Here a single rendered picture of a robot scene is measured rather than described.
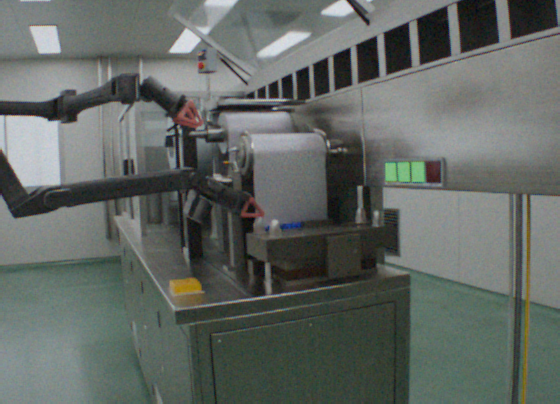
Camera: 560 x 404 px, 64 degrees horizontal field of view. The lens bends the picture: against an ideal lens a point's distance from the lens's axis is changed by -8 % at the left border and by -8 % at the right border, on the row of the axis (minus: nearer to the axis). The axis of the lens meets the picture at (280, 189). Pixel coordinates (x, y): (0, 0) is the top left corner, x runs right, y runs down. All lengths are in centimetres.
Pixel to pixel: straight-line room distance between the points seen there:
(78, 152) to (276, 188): 561
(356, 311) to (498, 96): 66
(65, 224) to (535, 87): 645
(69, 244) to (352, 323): 592
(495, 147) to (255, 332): 70
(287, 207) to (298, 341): 42
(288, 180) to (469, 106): 61
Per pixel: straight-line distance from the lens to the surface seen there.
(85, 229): 696
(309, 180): 150
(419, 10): 131
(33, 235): 701
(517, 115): 104
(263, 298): 121
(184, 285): 128
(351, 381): 141
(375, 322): 138
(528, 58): 103
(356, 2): 152
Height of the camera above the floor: 122
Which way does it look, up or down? 3 degrees down
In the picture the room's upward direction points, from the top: 3 degrees counter-clockwise
